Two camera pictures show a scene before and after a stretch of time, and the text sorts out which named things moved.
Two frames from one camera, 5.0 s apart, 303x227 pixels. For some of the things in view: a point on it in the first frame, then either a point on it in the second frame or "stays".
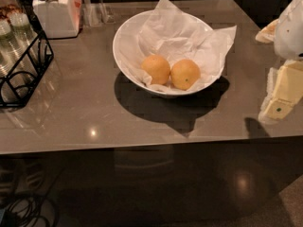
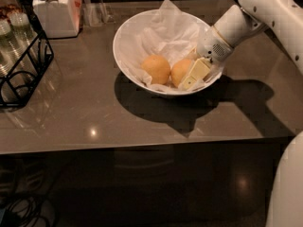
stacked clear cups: (18, 38) stays
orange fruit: (185, 74) stays
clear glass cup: (95, 14) stays
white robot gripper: (290, 32) → (210, 48)
